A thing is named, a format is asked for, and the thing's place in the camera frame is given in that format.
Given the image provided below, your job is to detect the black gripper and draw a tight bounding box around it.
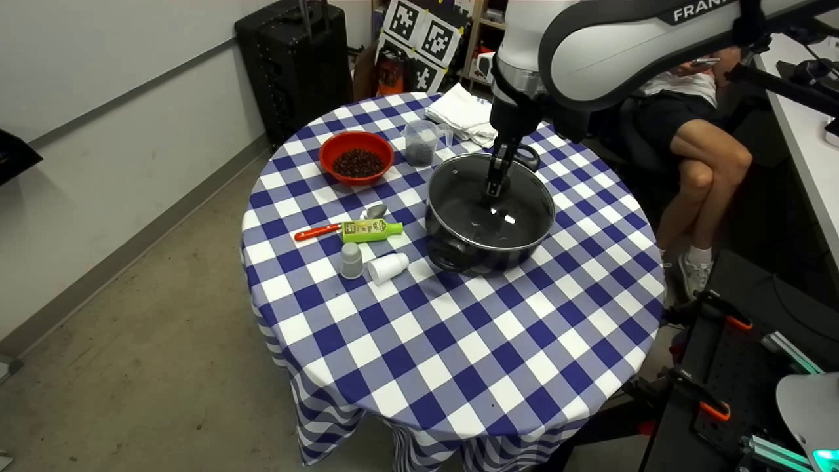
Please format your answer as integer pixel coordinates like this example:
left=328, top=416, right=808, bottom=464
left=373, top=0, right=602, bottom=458
left=483, top=84, right=550, bottom=201

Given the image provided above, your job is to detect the glass pot lid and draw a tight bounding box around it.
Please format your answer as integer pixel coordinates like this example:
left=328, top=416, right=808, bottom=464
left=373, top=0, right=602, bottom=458
left=428, top=155, right=555, bottom=251

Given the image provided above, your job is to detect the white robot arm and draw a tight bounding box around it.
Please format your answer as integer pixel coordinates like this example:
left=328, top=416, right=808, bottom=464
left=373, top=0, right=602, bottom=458
left=484, top=0, right=839, bottom=198

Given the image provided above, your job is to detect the black cooking pot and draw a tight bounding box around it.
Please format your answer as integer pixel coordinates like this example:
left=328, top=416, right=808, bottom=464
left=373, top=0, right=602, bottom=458
left=425, top=144, right=550, bottom=276

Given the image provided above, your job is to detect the white folded cloth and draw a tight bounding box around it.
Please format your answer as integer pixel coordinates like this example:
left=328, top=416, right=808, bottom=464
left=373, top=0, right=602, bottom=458
left=425, top=84, right=497, bottom=147

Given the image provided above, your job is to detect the clear glass cup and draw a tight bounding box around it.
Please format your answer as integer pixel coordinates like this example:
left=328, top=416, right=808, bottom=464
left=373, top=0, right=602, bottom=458
left=403, top=120, right=441, bottom=168

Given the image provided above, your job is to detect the green tube bottle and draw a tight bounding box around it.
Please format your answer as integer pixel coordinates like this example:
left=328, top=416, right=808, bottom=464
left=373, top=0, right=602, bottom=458
left=341, top=219, right=403, bottom=243

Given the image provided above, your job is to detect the small white shaker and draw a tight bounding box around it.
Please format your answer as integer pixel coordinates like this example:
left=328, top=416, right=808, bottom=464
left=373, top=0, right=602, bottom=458
left=364, top=251, right=410, bottom=283

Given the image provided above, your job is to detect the red bowl with food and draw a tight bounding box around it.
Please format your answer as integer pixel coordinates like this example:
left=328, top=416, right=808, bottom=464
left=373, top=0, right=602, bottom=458
left=317, top=130, right=394, bottom=186

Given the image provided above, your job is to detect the wooden shelf unit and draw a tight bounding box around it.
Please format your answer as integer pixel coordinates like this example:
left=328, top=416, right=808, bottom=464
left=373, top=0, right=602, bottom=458
left=459, top=0, right=508, bottom=85

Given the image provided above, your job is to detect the fiducial marker board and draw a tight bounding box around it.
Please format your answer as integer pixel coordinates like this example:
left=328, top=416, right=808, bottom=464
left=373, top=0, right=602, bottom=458
left=374, top=0, right=470, bottom=95

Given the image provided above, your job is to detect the small grey shaker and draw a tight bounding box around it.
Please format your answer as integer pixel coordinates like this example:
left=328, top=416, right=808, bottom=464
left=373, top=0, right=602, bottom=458
left=339, top=241, right=364, bottom=277

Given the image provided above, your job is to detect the seated person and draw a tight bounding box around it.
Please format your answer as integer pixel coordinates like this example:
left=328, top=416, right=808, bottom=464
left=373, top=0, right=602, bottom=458
left=627, top=47, right=752, bottom=299

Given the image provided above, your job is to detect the blue white checkered tablecloth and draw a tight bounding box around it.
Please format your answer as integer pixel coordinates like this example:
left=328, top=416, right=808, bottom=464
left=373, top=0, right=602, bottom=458
left=240, top=92, right=664, bottom=472

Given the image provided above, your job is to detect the white side desk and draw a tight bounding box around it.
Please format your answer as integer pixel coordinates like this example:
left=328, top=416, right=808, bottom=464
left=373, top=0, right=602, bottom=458
left=756, top=33, right=839, bottom=265

